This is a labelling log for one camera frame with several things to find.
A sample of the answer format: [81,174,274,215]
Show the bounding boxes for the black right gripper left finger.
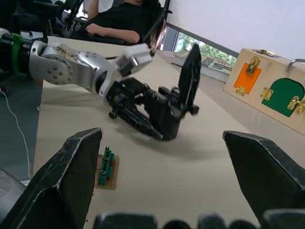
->
[0,127,103,229]

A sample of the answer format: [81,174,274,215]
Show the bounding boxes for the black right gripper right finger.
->
[223,130,305,229]

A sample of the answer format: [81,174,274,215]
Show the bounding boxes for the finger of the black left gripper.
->
[133,82,171,108]
[113,104,163,141]

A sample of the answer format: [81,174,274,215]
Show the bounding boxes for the grey rounded robot body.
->
[0,167,30,217]

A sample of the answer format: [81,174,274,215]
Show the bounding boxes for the seated person's bare hand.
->
[85,23,102,37]

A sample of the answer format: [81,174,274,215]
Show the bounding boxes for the green terminal block wooden board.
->
[94,146,120,190]

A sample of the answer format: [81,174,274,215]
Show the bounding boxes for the flat printed board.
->
[171,51,239,83]

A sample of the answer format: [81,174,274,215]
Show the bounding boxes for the seated person in black shirt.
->
[70,0,165,46]

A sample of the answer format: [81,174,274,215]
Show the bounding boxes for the wooden lock box coloured doors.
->
[223,47,305,137]

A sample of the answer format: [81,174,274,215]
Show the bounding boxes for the black office chair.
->
[53,0,96,39]

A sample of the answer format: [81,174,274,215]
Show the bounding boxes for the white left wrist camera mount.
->
[104,43,155,83]

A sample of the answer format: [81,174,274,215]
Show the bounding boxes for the thin white cable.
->
[0,89,32,178]

